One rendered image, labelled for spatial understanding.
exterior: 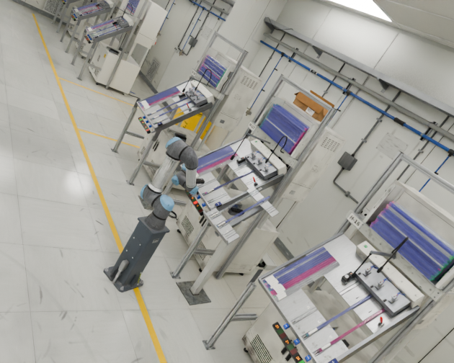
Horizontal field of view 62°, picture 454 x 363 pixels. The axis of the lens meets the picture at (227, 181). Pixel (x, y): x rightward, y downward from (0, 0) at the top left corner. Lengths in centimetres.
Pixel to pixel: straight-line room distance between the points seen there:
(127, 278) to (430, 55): 376
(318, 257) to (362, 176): 202
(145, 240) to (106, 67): 494
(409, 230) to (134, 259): 188
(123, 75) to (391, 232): 586
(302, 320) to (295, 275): 31
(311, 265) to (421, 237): 70
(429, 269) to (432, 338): 170
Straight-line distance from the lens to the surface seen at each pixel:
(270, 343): 301
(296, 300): 255
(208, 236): 356
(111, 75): 736
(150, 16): 727
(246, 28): 627
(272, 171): 325
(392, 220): 264
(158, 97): 472
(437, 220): 275
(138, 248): 284
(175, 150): 259
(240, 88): 442
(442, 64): 464
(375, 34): 522
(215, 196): 320
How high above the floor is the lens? 195
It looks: 19 degrees down
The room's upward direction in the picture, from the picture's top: 32 degrees clockwise
